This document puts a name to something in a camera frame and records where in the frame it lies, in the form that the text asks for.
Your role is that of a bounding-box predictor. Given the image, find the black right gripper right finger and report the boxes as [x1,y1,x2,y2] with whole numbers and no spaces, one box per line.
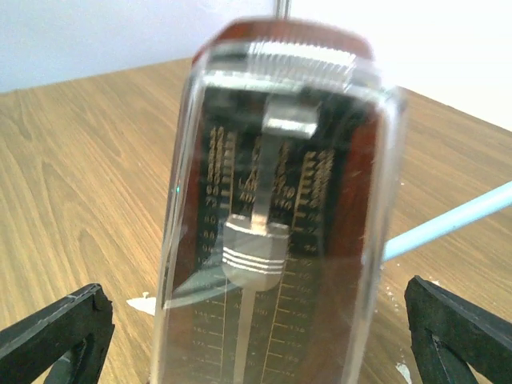
[405,275,511,383]

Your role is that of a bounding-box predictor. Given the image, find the clear plastic metronome cover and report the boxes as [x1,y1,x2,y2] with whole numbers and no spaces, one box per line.
[150,38,407,384]

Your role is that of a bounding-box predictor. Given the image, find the large white paper scrap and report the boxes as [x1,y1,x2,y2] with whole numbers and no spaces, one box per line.
[126,292,156,316]

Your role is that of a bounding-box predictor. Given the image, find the light blue music stand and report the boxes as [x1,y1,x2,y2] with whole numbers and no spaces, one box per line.
[382,182,511,262]

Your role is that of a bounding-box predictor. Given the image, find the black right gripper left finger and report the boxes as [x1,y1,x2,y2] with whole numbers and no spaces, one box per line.
[1,283,114,383]

